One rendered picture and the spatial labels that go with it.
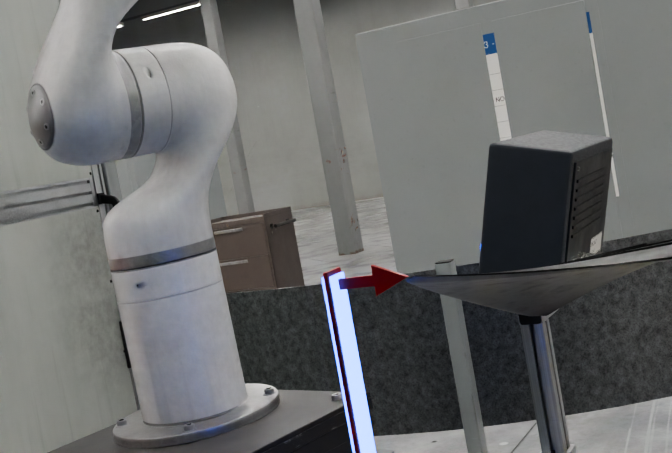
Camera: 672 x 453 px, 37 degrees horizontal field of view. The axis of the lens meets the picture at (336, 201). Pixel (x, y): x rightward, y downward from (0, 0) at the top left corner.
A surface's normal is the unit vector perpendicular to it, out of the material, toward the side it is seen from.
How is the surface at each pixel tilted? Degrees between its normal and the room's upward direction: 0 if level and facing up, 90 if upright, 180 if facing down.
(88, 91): 99
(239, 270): 90
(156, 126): 123
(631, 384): 90
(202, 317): 90
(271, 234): 90
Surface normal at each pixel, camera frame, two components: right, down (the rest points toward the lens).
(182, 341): 0.21, 0.02
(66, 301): 0.88, -0.13
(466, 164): -0.44, 0.13
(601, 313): -0.01, 0.05
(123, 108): 0.61, 0.12
